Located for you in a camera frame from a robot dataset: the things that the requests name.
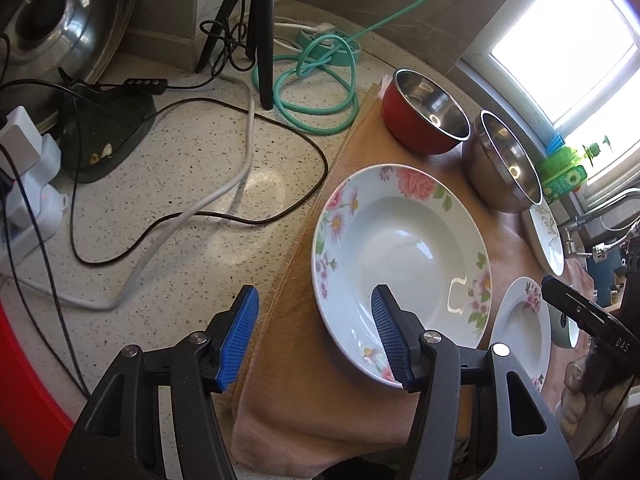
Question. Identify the green dish soap bottle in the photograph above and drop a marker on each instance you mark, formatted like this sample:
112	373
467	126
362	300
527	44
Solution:
564	171

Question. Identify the red object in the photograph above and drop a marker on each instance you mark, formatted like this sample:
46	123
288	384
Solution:
34	422

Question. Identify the teal round power strip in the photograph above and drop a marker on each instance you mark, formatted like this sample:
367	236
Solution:
340	46

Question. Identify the blue knife block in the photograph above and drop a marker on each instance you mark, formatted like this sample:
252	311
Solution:
603	275

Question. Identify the white plate grey leaf pattern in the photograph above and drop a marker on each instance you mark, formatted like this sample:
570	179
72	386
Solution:
543	237

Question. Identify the blue ribbed sponge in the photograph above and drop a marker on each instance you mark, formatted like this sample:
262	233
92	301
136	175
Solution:
554	144

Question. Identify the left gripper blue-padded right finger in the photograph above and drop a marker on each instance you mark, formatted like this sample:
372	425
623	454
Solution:
514	435

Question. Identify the white-gloved right hand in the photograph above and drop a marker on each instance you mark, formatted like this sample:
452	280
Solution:
582	415

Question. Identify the white power adapter strip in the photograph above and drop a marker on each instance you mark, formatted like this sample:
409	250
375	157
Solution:
35	207

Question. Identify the dark green dish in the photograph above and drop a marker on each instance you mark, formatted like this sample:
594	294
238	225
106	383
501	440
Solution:
101	128

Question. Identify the large stainless steel bowl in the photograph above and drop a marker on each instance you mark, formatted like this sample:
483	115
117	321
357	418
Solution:
499	168

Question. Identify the light blue ceramic bowl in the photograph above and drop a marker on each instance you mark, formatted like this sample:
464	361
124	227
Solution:
564	330

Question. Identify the red steel bowl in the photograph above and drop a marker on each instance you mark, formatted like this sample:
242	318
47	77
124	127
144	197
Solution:
421	115

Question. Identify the large pink-flower plate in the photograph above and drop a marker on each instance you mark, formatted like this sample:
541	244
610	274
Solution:
396	225

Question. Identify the pink towel mat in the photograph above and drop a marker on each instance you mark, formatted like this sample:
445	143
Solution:
299	406

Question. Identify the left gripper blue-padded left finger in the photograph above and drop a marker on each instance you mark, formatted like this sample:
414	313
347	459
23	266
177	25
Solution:
117	435

